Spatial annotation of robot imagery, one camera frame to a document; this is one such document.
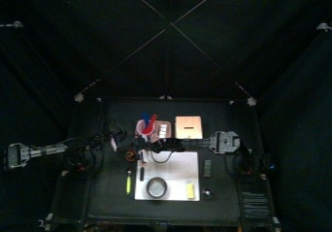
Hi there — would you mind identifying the white cutting board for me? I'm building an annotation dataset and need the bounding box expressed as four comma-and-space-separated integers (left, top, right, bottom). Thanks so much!
133, 149, 201, 202

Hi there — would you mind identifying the clear tray with pens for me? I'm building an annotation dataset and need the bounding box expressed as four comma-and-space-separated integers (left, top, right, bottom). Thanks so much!
133, 119, 172, 145

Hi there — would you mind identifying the small dark red bowl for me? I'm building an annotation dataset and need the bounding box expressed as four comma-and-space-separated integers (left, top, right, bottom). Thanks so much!
124, 149, 138, 162

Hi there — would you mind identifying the red plastic utensil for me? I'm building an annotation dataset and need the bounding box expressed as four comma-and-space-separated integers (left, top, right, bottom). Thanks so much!
144, 114, 158, 135

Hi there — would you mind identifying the wooden box with slot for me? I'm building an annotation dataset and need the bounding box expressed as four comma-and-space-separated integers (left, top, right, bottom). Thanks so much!
173, 116, 204, 141

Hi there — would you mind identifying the round metal bowl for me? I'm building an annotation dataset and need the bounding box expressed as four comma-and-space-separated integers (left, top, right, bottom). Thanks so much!
145, 176, 168, 200

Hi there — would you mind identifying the dark green ribbed block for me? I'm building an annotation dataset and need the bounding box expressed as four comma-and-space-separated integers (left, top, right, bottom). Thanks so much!
202, 159, 213, 178

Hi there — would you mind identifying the yellow rectangular block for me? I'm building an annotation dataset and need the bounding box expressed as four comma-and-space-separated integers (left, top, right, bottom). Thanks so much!
185, 182, 196, 200

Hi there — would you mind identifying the small black round object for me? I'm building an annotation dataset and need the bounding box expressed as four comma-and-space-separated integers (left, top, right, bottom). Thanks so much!
201, 187, 213, 200

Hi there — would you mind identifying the black label with white text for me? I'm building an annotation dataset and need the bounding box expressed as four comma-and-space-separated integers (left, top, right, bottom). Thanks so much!
240, 190, 272, 222

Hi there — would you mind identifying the black cable loop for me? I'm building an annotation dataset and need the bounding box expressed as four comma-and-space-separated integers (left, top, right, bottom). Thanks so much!
150, 150, 174, 165

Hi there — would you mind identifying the toy knife with black handle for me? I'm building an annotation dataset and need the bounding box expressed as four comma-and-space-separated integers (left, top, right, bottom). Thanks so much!
137, 151, 148, 182

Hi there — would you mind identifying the yellow-green handled tool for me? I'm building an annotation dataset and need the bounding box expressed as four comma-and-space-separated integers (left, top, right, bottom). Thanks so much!
124, 167, 132, 195

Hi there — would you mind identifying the silver corner bracket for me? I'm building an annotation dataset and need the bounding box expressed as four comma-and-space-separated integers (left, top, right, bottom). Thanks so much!
37, 212, 56, 232
269, 216, 282, 232

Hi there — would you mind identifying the thin white cord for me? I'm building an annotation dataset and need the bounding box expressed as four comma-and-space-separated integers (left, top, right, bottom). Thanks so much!
78, 0, 229, 95
118, 0, 257, 101

